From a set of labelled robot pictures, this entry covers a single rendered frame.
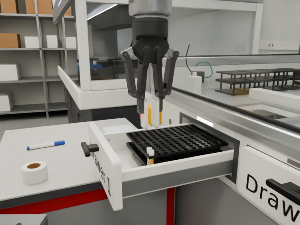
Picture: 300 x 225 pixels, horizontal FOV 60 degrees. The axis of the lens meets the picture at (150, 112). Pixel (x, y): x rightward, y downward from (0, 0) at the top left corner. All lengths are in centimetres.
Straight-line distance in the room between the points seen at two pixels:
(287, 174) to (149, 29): 37
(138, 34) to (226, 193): 45
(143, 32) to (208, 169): 35
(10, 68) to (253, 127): 405
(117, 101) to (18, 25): 354
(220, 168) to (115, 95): 93
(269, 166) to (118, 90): 105
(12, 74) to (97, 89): 305
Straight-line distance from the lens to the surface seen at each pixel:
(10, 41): 444
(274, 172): 56
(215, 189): 77
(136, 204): 90
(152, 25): 53
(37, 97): 490
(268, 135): 59
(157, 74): 57
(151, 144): 67
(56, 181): 83
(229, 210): 74
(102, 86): 144
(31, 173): 83
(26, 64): 483
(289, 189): 51
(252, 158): 60
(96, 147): 64
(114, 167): 52
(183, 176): 61
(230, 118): 66
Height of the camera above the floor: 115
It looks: 15 degrees down
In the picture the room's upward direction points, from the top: straight up
